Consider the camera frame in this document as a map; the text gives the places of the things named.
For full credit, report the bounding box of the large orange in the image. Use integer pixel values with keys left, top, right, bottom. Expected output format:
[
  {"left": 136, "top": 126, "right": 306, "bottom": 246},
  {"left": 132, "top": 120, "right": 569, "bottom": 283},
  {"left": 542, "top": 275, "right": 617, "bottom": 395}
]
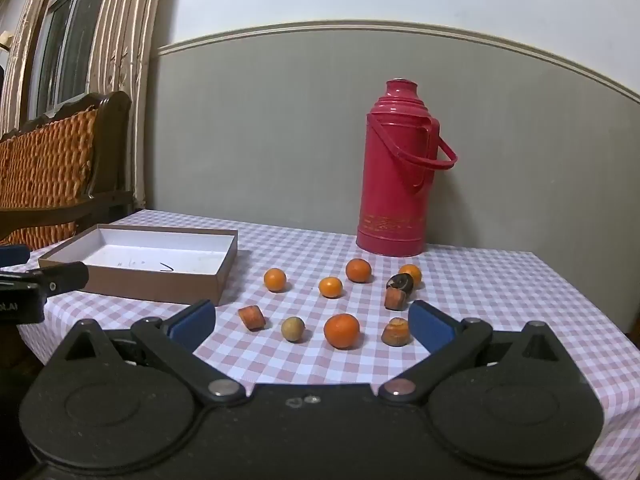
[{"left": 323, "top": 313, "right": 361, "bottom": 350}]

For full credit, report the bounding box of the red thermos flask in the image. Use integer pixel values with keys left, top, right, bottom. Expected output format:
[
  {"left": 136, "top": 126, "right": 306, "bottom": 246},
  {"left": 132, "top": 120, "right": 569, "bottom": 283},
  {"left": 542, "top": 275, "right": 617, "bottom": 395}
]
[{"left": 356, "top": 78, "right": 458, "bottom": 257}]

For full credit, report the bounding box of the striped beige curtain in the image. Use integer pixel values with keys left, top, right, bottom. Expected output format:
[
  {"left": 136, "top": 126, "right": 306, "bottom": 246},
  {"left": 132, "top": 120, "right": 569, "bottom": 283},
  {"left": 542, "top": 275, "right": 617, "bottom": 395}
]
[
  {"left": 85, "top": 0, "right": 168, "bottom": 211},
  {"left": 0, "top": 0, "right": 58, "bottom": 133}
]

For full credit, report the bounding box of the brownish carrot piece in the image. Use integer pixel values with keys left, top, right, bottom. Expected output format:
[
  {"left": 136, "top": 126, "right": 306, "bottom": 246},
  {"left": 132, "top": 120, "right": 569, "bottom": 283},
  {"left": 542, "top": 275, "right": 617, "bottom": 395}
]
[{"left": 381, "top": 317, "right": 412, "bottom": 347}]

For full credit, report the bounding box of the orange woven bench cushion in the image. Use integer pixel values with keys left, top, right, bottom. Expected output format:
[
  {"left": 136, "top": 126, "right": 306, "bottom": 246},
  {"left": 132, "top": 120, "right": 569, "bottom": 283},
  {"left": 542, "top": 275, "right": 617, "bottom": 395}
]
[{"left": 0, "top": 107, "right": 98, "bottom": 251}]

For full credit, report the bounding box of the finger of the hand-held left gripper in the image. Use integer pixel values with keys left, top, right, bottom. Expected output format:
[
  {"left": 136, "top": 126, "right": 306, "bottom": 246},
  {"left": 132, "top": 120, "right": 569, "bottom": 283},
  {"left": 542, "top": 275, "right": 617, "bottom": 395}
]
[
  {"left": 0, "top": 261, "right": 90, "bottom": 295},
  {"left": 0, "top": 244, "right": 31, "bottom": 267}
]

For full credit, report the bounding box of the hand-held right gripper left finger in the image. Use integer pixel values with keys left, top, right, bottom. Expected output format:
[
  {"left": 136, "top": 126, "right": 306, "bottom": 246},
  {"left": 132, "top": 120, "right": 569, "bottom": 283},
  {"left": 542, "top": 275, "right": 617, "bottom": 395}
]
[{"left": 52, "top": 299, "right": 248, "bottom": 403}]

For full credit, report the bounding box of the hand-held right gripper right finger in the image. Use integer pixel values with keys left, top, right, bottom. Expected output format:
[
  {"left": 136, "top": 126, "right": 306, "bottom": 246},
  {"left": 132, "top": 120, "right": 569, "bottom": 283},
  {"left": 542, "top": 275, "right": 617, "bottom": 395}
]
[{"left": 377, "top": 300, "right": 576, "bottom": 403}]

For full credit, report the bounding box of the window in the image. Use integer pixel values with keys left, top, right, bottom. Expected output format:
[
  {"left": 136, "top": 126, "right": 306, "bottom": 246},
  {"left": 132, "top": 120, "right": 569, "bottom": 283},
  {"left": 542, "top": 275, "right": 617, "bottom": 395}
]
[{"left": 27, "top": 0, "right": 126, "bottom": 121}]

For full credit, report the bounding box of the brown round fruit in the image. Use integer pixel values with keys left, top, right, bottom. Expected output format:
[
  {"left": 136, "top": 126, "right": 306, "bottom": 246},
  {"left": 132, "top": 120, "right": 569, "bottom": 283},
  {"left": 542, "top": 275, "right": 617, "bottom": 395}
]
[{"left": 280, "top": 317, "right": 306, "bottom": 343}]

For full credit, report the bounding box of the pink checked tablecloth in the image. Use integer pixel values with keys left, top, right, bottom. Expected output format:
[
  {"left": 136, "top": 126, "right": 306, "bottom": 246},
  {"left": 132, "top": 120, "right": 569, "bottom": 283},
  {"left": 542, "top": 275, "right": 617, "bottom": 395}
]
[{"left": 17, "top": 209, "right": 640, "bottom": 480}]

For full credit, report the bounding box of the dark wooden bench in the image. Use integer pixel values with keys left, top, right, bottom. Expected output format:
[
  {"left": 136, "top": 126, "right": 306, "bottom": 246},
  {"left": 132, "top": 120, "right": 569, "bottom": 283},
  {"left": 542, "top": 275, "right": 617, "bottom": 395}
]
[{"left": 0, "top": 91, "right": 136, "bottom": 253}]

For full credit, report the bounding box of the brown cardboard box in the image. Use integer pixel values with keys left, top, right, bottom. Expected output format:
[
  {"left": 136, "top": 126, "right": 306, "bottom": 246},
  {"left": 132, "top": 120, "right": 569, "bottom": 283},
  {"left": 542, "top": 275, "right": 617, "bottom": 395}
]
[{"left": 38, "top": 224, "right": 239, "bottom": 307}]

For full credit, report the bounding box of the orange carrot piece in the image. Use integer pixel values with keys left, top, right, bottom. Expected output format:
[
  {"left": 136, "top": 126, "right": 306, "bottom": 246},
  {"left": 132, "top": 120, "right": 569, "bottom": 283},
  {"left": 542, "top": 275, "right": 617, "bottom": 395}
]
[{"left": 238, "top": 305, "right": 265, "bottom": 331}]

